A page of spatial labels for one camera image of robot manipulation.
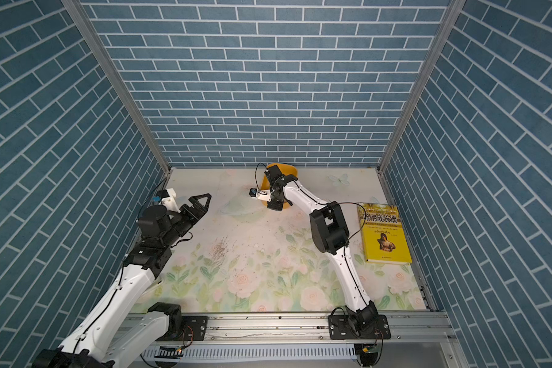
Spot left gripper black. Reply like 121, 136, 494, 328
159, 193, 211, 248

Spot yellow plastic storage box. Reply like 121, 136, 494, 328
261, 164, 297, 212

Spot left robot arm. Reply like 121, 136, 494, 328
32, 189, 212, 367

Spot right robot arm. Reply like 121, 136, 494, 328
249, 163, 384, 339

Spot floral table mat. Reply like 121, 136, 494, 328
133, 168, 426, 314

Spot yellow book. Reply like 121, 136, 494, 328
358, 203, 412, 265

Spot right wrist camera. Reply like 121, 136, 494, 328
249, 188, 271, 202

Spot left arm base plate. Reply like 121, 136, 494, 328
157, 315, 209, 343

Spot aluminium mounting rail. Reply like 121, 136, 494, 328
183, 311, 455, 344

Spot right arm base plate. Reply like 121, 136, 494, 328
328, 314, 392, 340

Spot white slotted cable duct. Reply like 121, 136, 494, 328
142, 343, 357, 363

